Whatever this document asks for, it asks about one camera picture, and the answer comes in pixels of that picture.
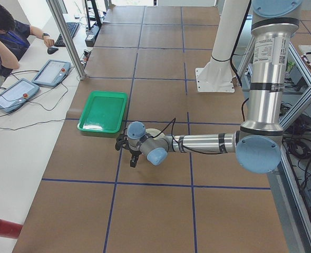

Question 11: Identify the teach pendant tablet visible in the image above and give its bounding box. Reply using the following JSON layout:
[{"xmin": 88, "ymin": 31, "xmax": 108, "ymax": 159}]
[
  {"xmin": 32, "ymin": 59, "xmax": 71, "ymax": 87},
  {"xmin": 0, "ymin": 79, "xmax": 40, "ymax": 113}
]

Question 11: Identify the black computer mouse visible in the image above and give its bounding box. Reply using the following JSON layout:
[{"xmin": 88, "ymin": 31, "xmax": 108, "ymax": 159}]
[{"xmin": 47, "ymin": 46, "xmax": 59, "ymax": 55}]

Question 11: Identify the aluminium frame post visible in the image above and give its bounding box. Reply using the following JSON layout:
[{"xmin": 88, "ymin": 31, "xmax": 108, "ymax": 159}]
[{"xmin": 46, "ymin": 0, "xmax": 86, "ymax": 80}]

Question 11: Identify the green plastic tray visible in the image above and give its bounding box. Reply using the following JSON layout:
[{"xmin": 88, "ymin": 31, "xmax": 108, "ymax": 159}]
[{"xmin": 77, "ymin": 91, "xmax": 128, "ymax": 134}]

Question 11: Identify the near teach pendant tablet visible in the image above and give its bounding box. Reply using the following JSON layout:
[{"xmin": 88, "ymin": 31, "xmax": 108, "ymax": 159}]
[{"xmin": 0, "ymin": 79, "xmax": 40, "ymax": 113}]

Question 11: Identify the far teach pendant tablet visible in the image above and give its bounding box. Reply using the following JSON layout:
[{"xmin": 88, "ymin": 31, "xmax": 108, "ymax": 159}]
[{"xmin": 32, "ymin": 59, "xmax": 71, "ymax": 87}]

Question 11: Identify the black keyboard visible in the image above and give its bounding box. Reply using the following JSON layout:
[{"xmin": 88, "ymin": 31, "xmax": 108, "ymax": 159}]
[{"xmin": 54, "ymin": 22, "xmax": 80, "ymax": 47}]

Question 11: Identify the white round plate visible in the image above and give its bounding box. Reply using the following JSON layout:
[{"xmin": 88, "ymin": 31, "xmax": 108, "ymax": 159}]
[{"xmin": 146, "ymin": 128, "xmax": 164, "ymax": 139}]

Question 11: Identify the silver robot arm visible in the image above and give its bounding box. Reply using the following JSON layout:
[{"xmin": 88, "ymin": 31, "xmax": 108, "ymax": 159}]
[{"xmin": 124, "ymin": 1, "xmax": 302, "ymax": 173}]

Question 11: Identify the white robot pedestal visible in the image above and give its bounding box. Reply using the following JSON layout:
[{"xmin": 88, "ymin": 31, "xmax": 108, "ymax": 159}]
[{"xmin": 196, "ymin": 0, "xmax": 251, "ymax": 93}]

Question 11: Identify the red cylinder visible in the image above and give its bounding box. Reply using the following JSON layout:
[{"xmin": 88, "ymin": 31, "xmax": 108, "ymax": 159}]
[{"xmin": 0, "ymin": 219, "xmax": 23, "ymax": 239}]

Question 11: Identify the seated person dark shirt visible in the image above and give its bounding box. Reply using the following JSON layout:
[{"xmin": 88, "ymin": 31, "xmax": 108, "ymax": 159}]
[{"xmin": 0, "ymin": 4, "xmax": 55, "ymax": 77}]

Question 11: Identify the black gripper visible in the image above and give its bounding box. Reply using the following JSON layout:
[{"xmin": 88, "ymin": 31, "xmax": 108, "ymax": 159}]
[{"xmin": 125, "ymin": 143, "xmax": 142, "ymax": 167}]

